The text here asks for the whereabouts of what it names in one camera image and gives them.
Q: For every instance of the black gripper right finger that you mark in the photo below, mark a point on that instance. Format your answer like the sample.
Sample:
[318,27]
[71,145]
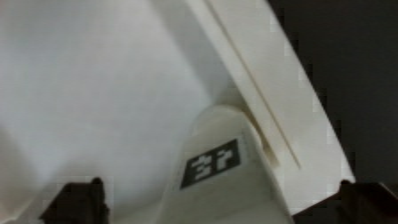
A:
[360,205]

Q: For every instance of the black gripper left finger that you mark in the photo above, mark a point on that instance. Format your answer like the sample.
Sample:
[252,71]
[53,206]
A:
[78,206]

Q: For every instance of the white square tabletop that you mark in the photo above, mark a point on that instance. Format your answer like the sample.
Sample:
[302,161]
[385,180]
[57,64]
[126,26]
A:
[115,68]

